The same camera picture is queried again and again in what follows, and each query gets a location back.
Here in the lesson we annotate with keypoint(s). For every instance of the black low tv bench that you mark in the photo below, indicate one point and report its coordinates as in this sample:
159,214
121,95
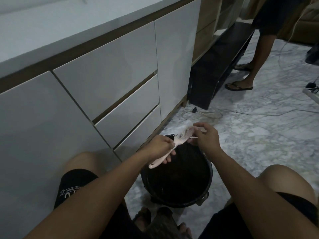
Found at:
219,67

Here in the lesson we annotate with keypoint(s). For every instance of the person's right forearm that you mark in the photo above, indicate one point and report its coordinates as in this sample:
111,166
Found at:
261,206

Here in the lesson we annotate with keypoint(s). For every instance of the beige curtain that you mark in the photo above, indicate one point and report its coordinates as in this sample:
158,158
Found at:
254,7

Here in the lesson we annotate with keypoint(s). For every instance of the person's right leg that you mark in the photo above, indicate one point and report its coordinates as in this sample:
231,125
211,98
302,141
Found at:
289,179

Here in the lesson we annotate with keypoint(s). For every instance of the small black plug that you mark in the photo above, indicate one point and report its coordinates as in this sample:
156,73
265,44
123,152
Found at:
194,110

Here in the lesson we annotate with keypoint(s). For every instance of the tall white drawer front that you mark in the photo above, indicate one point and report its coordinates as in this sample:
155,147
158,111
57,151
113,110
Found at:
109,72

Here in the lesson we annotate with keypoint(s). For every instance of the white drawer cabinet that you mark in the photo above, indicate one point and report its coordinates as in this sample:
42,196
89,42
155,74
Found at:
37,29

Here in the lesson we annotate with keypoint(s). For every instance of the person's left leg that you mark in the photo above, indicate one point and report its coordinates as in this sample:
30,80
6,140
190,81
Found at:
82,161

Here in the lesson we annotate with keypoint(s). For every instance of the person's left hand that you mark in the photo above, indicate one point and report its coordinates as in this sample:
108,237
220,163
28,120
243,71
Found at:
160,148

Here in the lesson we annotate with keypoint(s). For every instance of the person's right hand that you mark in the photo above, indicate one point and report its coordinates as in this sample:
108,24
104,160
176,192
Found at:
208,139

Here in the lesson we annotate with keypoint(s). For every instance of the person's left forearm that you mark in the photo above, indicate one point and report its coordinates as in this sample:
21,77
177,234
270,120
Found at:
87,199

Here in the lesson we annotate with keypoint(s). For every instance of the dark lattice plastic lid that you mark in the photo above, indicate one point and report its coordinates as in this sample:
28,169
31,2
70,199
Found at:
163,226

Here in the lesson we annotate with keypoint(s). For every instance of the person's left foot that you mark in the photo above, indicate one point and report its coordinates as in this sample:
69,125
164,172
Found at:
142,217

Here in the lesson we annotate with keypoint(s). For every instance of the person's right foot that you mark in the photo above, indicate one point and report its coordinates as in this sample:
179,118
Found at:
184,231

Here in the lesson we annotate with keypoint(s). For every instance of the black power adapter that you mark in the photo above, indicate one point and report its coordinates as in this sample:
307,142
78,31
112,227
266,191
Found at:
311,85

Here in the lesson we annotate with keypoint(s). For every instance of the black round trash bin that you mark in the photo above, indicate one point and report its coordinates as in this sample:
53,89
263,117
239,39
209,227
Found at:
179,181

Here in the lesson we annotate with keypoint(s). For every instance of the person's leg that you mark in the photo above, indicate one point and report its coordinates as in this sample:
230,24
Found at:
82,161
289,179

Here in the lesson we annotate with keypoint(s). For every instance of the brown sofa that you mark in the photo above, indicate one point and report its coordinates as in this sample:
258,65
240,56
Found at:
307,24

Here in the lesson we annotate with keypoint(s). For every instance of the pink hairbrush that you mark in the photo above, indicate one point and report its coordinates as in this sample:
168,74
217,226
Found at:
182,135

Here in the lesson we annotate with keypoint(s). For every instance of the narrow white cabinet door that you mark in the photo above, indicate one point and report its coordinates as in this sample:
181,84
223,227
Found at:
177,59

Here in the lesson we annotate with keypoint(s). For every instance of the person's foot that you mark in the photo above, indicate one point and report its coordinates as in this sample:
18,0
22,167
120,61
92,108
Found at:
142,217
184,231

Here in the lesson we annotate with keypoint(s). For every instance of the wide white cabinet door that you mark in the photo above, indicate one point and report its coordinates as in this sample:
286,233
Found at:
37,156

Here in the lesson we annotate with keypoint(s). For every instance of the white power strip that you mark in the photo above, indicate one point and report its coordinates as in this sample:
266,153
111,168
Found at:
312,93

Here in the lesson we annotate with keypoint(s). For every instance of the person's black shorts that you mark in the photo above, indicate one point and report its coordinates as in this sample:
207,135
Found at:
72,184

